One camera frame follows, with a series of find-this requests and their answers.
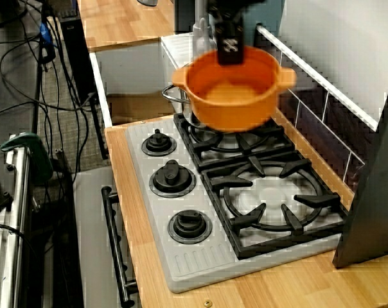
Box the stainless steel cooking pot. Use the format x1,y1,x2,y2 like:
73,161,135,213
161,83,200,124

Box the blue cable plug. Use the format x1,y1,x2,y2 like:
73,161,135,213
39,21,53,44

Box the black oven door handle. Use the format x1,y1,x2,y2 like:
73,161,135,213
100,185,139,304

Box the black burner grate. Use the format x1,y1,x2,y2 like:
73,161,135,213
200,150,349,261
173,112,296,173

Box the wooden kitchen countertop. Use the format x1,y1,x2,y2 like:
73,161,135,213
103,108,388,308

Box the brown cardboard sheet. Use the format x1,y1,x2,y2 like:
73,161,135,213
107,93,177,126

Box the aluminium frame rail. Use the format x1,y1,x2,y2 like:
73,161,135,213
0,134,33,308

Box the teal box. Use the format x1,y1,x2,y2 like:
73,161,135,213
242,0,287,33

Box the black stove knob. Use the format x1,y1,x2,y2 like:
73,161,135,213
148,159,197,198
167,210,213,245
141,128,178,157

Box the black side panel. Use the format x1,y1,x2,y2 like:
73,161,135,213
331,57,388,270

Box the black computer tower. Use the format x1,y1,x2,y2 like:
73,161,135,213
58,12,98,105

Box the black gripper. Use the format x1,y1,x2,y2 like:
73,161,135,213
206,0,265,66

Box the black hanging cable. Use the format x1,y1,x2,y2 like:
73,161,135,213
31,41,49,135

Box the dark tiled backsplash panel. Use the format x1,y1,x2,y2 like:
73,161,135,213
256,24,380,196

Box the white oven cabinet front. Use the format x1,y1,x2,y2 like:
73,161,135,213
72,166,140,308

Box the white toy sink basin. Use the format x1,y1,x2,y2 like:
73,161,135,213
89,31,195,129

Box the black base box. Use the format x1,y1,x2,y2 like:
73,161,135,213
174,0,195,33

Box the grey toy stove panel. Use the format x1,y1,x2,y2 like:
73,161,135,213
125,120,349,293

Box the grey toy faucet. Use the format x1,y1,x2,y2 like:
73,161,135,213
190,0,219,60

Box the orange plastic toy pot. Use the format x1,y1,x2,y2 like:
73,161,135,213
171,44,297,133

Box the wooden table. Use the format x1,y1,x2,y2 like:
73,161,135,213
76,0,175,53

